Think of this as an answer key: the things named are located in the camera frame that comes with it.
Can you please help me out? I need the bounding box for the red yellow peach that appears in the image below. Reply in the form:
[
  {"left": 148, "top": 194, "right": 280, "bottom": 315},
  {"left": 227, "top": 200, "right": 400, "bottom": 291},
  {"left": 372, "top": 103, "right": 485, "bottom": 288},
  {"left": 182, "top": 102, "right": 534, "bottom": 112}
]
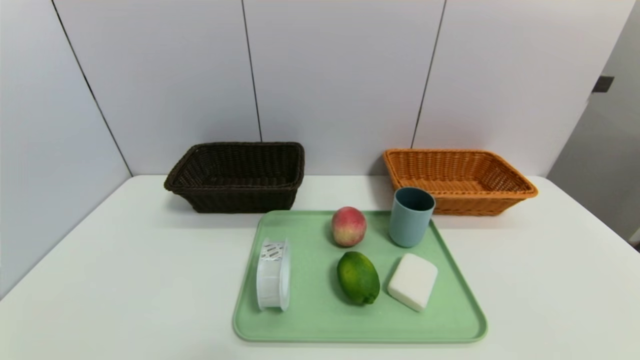
[{"left": 331, "top": 206, "right": 368, "bottom": 248}]

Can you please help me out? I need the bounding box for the white soap bar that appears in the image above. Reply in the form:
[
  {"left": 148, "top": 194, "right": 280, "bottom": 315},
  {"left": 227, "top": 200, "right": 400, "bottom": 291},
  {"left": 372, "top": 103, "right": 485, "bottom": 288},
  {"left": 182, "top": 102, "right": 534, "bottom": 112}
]
[{"left": 387, "top": 253, "right": 439, "bottom": 313}]

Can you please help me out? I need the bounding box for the blue grey plastic cup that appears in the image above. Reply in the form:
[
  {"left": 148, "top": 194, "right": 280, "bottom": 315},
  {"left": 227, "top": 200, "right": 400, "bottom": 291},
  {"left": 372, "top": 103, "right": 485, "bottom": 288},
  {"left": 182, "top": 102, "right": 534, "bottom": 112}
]
[{"left": 388, "top": 187, "right": 436, "bottom": 249}]

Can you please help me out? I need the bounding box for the green lime fruit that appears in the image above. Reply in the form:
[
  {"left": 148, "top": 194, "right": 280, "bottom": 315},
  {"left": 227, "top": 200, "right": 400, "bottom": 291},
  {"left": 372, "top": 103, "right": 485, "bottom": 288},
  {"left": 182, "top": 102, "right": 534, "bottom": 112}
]
[{"left": 336, "top": 251, "right": 381, "bottom": 306}]

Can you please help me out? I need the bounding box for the orange wicker basket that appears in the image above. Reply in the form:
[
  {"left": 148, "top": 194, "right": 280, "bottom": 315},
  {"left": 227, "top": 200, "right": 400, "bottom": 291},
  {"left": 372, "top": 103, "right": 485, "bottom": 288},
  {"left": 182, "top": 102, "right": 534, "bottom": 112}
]
[{"left": 383, "top": 148, "right": 539, "bottom": 217}]

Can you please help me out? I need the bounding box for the light green plastic tray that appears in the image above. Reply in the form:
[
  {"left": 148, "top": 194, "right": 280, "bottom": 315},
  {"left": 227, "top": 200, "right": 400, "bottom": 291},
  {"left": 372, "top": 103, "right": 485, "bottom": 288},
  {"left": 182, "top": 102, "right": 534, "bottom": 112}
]
[{"left": 232, "top": 210, "right": 488, "bottom": 344}]

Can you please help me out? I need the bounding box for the dark brown wicker basket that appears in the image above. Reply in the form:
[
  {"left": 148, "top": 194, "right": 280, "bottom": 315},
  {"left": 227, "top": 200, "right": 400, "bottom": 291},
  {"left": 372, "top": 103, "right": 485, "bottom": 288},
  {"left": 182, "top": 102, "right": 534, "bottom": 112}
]
[{"left": 164, "top": 142, "right": 306, "bottom": 214}]

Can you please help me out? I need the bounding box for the clear tape roll spool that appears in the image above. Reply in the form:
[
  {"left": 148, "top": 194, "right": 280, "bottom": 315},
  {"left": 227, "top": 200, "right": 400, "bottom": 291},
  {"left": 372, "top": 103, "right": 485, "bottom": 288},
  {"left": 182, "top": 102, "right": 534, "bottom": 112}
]
[{"left": 256, "top": 238, "right": 291, "bottom": 313}]

